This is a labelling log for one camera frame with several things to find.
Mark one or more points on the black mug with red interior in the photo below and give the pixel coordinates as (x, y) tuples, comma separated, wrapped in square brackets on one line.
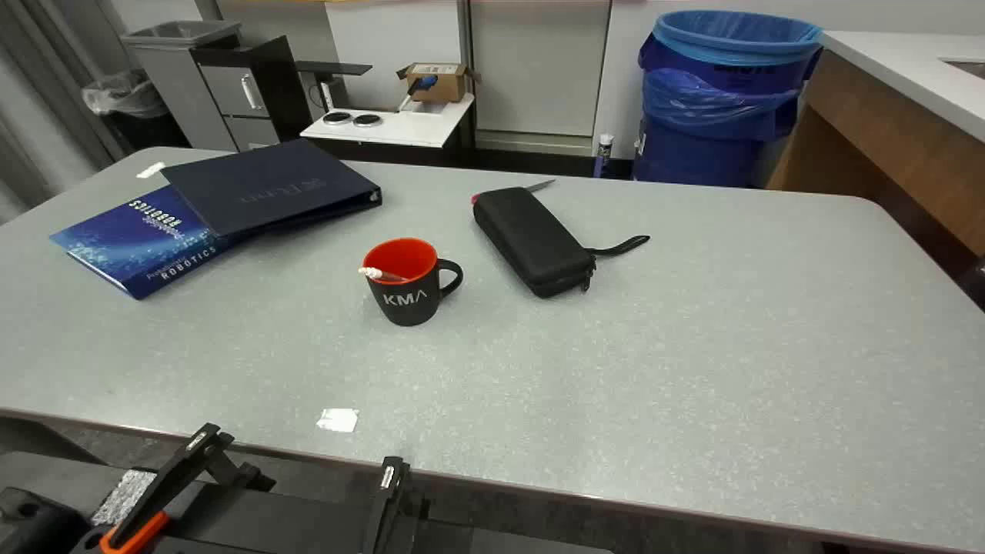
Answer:
[(405, 302)]

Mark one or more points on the black zippered pouch case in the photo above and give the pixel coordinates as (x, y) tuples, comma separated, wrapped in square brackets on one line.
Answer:
[(533, 241)]

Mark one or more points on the small white side table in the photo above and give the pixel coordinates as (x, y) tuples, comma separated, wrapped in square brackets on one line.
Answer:
[(411, 127)]

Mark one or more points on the open cardboard box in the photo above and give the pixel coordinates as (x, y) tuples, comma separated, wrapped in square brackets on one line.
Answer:
[(434, 81)]

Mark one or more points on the small white paper scrap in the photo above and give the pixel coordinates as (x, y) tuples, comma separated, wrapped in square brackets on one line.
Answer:
[(336, 419)]

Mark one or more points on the white partition panel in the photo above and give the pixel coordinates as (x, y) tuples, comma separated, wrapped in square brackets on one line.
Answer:
[(539, 72)]

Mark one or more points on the black sunglasses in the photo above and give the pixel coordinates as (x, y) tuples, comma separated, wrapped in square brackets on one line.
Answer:
[(351, 119)]

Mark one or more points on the blue trash bin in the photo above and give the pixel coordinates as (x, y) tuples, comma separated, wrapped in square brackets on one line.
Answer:
[(690, 160)]

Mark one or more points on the black table clamp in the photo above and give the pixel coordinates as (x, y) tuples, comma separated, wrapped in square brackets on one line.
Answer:
[(389, 496)]

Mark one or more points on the blue plastic bin liner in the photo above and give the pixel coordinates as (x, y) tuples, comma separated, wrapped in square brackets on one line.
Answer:
[(734, 38)]

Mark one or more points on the grey file cabinet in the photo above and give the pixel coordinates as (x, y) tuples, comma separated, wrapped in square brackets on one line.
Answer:
[(185, 93)]

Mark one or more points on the blue printed booklet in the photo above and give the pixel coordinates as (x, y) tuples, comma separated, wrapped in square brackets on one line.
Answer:
[(132, 244)]

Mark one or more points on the black and orange clamp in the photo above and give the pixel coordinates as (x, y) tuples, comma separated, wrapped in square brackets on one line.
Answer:
[(156, 492)]

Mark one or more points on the white plastic bag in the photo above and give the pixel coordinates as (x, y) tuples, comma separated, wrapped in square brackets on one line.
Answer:
[(121, 95)]

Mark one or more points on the wooden counter with grey top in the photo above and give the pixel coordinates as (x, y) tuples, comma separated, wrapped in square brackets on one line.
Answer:
[(893, 133)]

